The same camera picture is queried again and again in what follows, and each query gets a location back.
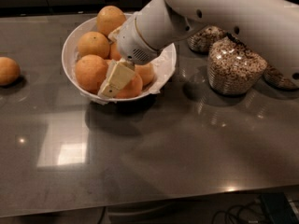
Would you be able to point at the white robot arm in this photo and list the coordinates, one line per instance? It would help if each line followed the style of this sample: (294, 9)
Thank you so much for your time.
(269, 27)

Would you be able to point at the glass cereal jar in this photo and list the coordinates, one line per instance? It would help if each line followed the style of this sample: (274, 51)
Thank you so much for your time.
(273, 77)
(232, 67)
(202, 41)

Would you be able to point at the orange on table left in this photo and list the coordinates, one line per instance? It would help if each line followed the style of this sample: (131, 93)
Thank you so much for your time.
(9, 71)

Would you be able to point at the small hidden orange in bowl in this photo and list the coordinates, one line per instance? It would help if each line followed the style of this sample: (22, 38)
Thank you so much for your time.
(108, 61)

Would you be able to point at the white paper bowl liner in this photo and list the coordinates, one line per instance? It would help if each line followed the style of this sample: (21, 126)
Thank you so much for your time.
(164, 67)

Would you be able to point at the right orange in bowl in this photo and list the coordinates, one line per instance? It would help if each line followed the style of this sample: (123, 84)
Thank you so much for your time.
(146, 72)

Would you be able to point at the upper left orange in bowl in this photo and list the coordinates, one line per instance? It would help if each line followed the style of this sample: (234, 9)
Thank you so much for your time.
(93, 43)

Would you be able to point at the dark box under table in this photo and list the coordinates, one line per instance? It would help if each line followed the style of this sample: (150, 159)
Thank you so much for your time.
(278, 209)

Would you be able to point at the middle orange in bowl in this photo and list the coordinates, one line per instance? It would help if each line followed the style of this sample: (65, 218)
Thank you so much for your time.
(114, 53)

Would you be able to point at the back right glass cereal jar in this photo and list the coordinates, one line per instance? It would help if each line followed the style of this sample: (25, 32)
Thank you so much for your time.
(273, 77)

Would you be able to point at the top orange in bowl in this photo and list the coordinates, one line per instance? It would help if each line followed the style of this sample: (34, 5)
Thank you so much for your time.
(108, 19)

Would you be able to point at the front glass cereal jar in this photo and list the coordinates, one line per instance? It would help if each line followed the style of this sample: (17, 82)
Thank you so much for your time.
(232, 67)

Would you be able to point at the front left orange in bowl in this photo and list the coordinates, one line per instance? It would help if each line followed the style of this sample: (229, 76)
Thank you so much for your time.
(90, 72)

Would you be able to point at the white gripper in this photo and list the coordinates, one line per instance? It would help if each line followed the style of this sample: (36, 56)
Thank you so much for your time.
(133, 42)

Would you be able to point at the white bowl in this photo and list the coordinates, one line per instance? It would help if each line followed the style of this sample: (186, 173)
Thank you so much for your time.
(70, 54)

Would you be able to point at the back left glass cereal jar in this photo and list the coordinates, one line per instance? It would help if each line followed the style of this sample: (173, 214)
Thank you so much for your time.
(202, 41)

